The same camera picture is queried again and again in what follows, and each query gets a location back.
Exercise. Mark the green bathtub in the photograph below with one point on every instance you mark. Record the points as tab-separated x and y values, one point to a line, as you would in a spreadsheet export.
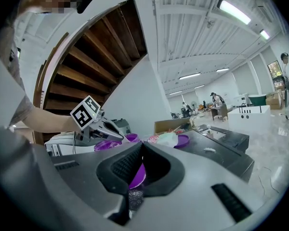
256	100

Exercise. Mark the pink patterned packet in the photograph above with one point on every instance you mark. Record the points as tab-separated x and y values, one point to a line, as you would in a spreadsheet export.
152	139

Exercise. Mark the ceiling tube light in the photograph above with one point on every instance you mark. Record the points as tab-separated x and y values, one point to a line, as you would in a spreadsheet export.
222	69
175	93
189	76
199	86
265	34
234	11

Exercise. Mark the purple plastic bowl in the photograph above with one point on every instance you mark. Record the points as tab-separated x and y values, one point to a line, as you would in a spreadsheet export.
107	145

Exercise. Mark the white rectangular cabinet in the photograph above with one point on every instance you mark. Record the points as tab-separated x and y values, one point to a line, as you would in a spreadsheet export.
249	118

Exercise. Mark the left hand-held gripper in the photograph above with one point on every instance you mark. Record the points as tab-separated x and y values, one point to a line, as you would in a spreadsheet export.
85	114

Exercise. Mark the person's left forearm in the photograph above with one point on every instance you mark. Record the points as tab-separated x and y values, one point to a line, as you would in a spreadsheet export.
50	121

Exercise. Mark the white appliance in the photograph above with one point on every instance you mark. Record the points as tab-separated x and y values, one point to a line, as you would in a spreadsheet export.
62	144

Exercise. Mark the stacked cardboard boxes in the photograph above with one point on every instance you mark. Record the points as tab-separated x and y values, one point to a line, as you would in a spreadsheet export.
274	101

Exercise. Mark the white detergent powder clump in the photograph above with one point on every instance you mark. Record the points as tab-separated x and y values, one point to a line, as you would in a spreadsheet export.
209	149

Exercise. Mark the grey plastic appliance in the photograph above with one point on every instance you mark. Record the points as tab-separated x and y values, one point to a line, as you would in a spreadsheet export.
122	126

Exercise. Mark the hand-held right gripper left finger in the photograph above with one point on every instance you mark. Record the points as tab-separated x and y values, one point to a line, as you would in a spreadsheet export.
86	167

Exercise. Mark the flat purple lid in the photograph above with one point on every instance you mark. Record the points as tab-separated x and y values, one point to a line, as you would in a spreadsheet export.
182	141

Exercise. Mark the purple detergent scoop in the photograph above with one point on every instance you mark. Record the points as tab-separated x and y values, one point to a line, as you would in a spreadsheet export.
138	177

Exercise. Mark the white plastic bag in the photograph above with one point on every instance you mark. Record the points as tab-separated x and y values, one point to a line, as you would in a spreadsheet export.
167	138

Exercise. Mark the wooden staircase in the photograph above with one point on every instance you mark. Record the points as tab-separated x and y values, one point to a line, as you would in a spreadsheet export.
91	64

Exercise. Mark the black head-mounted camera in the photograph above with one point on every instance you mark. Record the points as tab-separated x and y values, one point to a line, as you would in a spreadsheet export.
85	2

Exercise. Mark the window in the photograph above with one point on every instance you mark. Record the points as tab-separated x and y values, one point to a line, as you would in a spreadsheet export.
274	72

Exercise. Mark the standing fan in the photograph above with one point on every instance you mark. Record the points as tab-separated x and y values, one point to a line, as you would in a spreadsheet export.
193	104

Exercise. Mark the small beige object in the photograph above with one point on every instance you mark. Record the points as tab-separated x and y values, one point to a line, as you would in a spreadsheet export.
209	131

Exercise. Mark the black detergent drawer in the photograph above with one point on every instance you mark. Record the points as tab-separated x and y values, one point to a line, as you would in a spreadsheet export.
236	138

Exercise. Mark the dark grey washing machine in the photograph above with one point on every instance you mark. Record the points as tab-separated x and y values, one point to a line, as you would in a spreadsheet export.
202	159

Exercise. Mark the purple round container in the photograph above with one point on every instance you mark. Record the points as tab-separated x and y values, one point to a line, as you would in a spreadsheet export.
132	137

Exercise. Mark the open cardboard box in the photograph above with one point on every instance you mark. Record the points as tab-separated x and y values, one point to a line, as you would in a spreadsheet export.
166	125

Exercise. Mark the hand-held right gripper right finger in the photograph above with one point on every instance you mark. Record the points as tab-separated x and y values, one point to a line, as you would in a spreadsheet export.
197	177

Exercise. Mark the person's grey shirt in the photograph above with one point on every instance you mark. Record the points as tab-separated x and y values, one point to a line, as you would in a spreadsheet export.
22	102

